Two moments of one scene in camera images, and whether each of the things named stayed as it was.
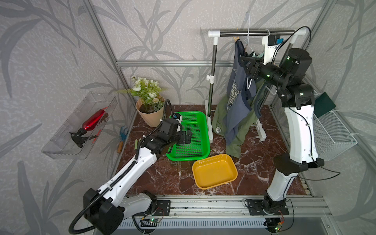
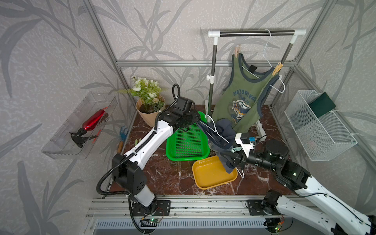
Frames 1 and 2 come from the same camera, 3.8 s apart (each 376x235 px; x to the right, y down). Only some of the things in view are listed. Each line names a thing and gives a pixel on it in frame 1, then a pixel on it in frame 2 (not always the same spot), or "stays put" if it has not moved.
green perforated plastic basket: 199,148 stays put
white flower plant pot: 151,105 stays put
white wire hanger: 249,86 → 221,135
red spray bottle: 79,137 stays put
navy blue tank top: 240,100 → 222,135
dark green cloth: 323,105 stays put
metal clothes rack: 215,34 stays put
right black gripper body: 260,70 → 244,160
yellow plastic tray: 214,171 stays put
